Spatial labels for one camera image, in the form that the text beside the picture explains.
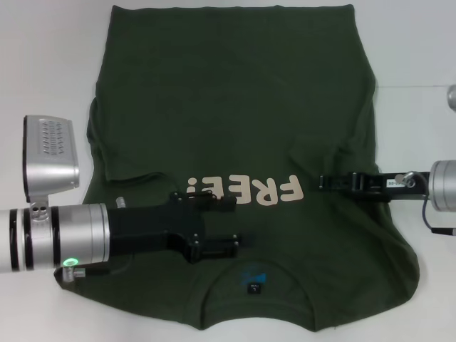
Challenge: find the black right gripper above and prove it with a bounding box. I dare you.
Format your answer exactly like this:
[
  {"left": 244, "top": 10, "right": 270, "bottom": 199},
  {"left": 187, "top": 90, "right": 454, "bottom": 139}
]
[{"left": 318, "top": 170, "right": 432, "bottom": 204}]

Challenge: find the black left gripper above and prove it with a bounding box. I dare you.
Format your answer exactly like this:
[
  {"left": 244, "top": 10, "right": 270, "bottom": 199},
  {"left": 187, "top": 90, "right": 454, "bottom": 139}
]
[{"left": 106, "top": 191, "right": 259, "bottom": 265}]

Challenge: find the dark green FREE T-shirt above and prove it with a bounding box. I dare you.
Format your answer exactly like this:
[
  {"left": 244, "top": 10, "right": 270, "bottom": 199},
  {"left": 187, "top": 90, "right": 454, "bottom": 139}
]
[{"left": 53, "top": 3, "right": 423, "bottom": 323}]

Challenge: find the right gripper cable with plug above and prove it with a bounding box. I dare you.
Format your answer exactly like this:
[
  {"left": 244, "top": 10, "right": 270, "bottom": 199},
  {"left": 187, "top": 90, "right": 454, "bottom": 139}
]
[{"left": 422, "top": 198, "right": 456, "bottom": 236}]

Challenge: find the gripper cable with plug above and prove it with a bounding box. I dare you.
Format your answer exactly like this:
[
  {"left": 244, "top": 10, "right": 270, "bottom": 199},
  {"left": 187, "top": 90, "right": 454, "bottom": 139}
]
[
  {"left": 422, "top": 198, "right": 456, "bottom": 236},
  {"left": 62, "top": 254, "right": 133, "bottom": 283}
]

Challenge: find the left gripper cable with plug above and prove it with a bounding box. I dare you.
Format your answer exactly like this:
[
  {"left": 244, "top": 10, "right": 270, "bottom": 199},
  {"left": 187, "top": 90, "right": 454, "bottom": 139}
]
[{"left": 62, "top": 254, "right": 133, "bottom": 283}]

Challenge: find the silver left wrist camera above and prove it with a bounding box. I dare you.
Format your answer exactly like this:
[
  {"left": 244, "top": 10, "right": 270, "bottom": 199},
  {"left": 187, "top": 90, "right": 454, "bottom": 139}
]
[{"left": 21, "top": 114, "right": 81, "bottom": 204}]

